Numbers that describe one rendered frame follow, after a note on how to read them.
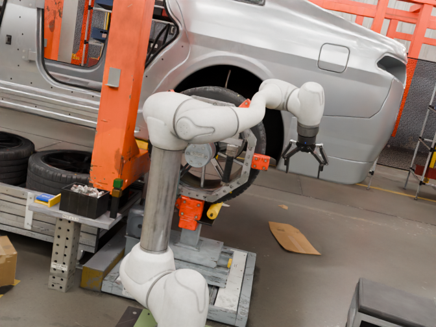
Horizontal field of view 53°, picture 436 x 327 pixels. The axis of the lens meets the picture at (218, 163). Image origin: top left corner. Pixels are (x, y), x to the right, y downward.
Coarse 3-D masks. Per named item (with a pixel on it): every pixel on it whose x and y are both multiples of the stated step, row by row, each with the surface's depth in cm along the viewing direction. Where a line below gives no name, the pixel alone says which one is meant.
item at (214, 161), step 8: (216, 104) 234; (224, 144) 239; (184, 152) 244; (216, 152) 241; (216, 160) 242; (184, 168) 245; (216, 168) 243; (240, 168) 258; (184, 176) 254; (192, 176) 262; (232, 176) 253; (184, 184) 245; (192, 184) 249; (200, 184) 246; (208, 184) 254; (216, 184) 252
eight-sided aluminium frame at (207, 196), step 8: (192, 96) 226; (224, 104) 225; (232, 104) 224; (248, 128) 227; (248, 136) 227; (248, 144) 227; (248, 152) 228; (248, 160) 229; (248, 168) 230; (240, 176) 232; (232, 184) 233; (240, 184) 232; (184, 192) 237; (192, 192) 237; (200, 192) 236; (208, 192) 240; (216, 192) 235; (224, 192) 234; (208, 200) 236
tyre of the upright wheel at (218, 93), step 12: (204, 96) 234; (216, 96) 233; (228, 96) 232; (240, 96) 245; (252, 132) 234; (264, 132) 244; (264, 144) 235; (252, 168) 238; (252, 180) 239; (240, 192) 242
